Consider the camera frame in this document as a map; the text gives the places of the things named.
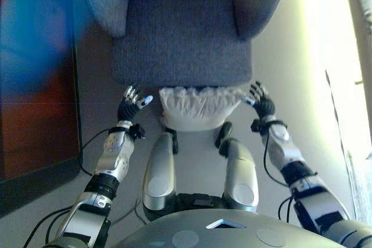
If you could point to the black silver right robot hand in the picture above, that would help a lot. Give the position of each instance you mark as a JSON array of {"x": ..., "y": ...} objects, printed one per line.
[{"x": 264, "y": 105}]

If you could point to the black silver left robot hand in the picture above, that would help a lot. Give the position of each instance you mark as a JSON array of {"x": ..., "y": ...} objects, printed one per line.
[{"x": 128, "y": 110}]

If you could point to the white fringed cushion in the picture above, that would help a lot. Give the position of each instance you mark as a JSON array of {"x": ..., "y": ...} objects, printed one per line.
[{"x": 197, "y": 111}]

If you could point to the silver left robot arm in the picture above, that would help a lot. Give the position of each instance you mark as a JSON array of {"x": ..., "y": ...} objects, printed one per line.
[{"x": 113, "y": 155}]

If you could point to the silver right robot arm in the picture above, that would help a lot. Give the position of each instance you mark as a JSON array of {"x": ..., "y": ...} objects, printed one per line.
[{"x": 286, "y": 149}]

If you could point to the silver left robot leg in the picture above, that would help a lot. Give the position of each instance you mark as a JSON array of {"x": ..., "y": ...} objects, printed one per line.
[{"x": 160, "y": 172}]

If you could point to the silver robot leg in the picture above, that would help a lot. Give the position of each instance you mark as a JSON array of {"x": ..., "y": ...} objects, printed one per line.
[
  {"x": 160, "y": 172},
  {"x": 241, "y": 172}
]

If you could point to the silver right robot leg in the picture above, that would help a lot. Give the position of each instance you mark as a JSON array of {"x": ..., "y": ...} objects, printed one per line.
[{"x": 241, "y": 172}]

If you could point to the dark wooden cabinet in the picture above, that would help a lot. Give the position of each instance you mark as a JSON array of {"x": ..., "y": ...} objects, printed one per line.
[{"x": 29, "y": 132}]

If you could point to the grey fabric armchair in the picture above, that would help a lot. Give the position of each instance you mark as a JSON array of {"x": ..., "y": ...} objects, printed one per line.
[{"x": 189, "y": 27}]

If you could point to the silver robot torso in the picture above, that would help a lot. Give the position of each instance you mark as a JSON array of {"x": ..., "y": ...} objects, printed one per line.
[{"x": 232, "y": 236}]

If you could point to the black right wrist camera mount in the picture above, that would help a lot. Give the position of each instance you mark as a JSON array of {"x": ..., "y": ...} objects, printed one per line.
[{"x": 261, "y": 124}]

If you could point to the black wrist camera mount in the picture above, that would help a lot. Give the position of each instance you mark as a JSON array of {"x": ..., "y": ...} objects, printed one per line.
[
  {"x": 261, "y": 124},
  {"x": 136, "y": 130}
]

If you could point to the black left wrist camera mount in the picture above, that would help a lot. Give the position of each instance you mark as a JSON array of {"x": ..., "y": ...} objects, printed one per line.
[{"x": 136, "y": 130}]

